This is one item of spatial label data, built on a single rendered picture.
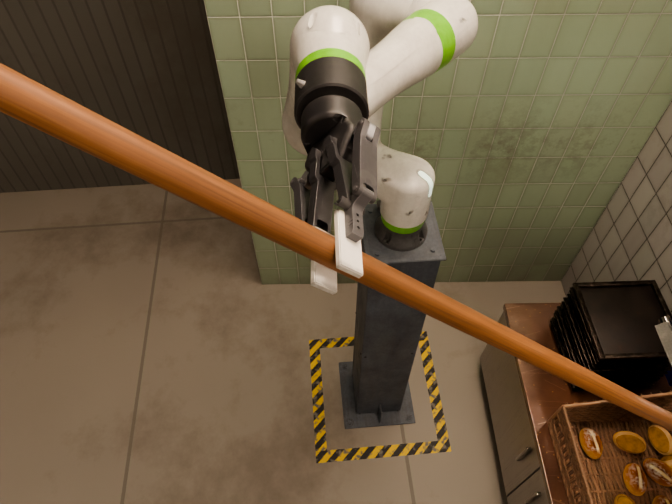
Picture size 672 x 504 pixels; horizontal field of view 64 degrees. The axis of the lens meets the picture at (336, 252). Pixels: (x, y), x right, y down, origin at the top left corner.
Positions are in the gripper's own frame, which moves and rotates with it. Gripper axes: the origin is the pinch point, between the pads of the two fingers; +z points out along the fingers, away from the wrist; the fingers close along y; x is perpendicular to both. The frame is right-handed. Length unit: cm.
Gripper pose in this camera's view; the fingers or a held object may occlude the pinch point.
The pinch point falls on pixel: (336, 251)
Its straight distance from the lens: 53.3
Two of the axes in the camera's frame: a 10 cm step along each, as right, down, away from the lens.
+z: 0.3, 8.1, -5.9
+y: -6.6, 4.6, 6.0
